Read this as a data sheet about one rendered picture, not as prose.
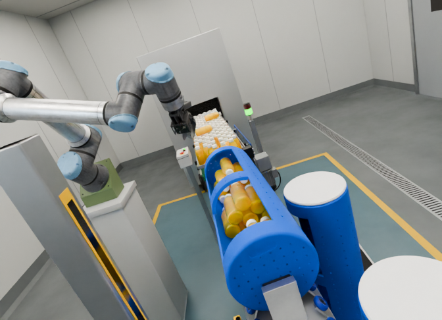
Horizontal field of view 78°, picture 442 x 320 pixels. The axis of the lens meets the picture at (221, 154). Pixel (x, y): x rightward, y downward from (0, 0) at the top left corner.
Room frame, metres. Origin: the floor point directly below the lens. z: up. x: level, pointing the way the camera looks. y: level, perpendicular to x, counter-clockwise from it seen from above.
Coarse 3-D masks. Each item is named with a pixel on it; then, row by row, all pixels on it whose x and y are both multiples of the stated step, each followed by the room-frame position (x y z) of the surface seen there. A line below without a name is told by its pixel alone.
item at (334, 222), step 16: (288, 208) 1.07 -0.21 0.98; (304, 208) 0.98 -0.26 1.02; (320, 208) 0.95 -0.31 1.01; (336, 208) 0.94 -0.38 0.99; (304, 224) 1.21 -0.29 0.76; (320, 224) 0.95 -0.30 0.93; (336, 224) 0.94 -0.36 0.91; (352, 224) 0.98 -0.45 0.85; (320, 240) 0.96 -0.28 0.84; (336, 240) 0.94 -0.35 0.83; (352, 240) 0.96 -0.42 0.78; (320, 256) 0.97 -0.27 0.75; (336, 256) 0.94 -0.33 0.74; (352, 256) 0.95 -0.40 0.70; (320, 272) 1.21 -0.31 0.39; (336, 272) 0.95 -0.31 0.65; (352, 272) 0.95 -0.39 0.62; (320, 288) 1.20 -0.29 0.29; (336, 288) 0.95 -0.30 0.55; (352, 288) 0.95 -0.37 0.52; (336, 304) 0.96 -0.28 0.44; (352, 304) 0.94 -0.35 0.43
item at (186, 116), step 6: (180, 108) 1.07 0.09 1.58; (174, 114) 1.05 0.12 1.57; (180, 114) 1.08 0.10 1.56; (186, 114) 1.12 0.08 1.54; (174, 120) 1.09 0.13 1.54; (180, 120) 1.09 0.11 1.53; (186, 120) 1.09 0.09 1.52; (174, 126) 1.09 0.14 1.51; (180, 126) 1.08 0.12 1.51; (186, 126) 1.08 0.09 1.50; (174, 132) 1.11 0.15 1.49; (180, 132) 1.10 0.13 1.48; (186, 132) 1.10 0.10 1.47
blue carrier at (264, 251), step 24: (216, 168) 1.48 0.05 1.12; (216, 192) 1.03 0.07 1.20; (264, 192) 0.88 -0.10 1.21; (216, 216) 1.07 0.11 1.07; (288, 216) 0.74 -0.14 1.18; (240, 240) 0.65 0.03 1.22; (264, 240) 0.62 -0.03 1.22; (288, 240) 0.62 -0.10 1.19; (240, 264) 0.62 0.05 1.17; (264, 264) 0.62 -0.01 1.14; (288, 264) 0.62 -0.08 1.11; (312, 264) 0.62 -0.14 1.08; (240, 288) 0.62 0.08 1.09
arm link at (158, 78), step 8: (152, 64) 1.05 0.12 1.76; (160, 64) 1.03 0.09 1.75; (152, 72) 1.00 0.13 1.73; (160, 72) 0.99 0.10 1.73; (168, 72) 1.00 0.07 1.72; (144, 80) 1.02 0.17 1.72; (152, 80) 0.99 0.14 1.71; (160, 80) 0.99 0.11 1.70; (168, 80) 1.00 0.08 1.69; (152, 88) 1.01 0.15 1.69; (160, 88) 1.00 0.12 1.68; (168, 88) 1.01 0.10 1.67; (176, 88) 1.03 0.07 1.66; (160, 96) 1.02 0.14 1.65; (168, 96) 1.02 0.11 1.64; (176, 96) 1.03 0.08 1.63
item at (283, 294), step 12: (288, 276) 0.61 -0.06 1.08; (264, 288) 0.60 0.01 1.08; (276, 288) 0.58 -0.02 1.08; (288, 288) 0.58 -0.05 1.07; (276, 300) 0.58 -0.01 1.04; (288, 300) 0.58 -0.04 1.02; (300, 300) 0.58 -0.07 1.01; (276, 312) 0.58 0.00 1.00; (288, 312) 0.58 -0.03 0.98; (300, 312) 0.58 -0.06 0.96
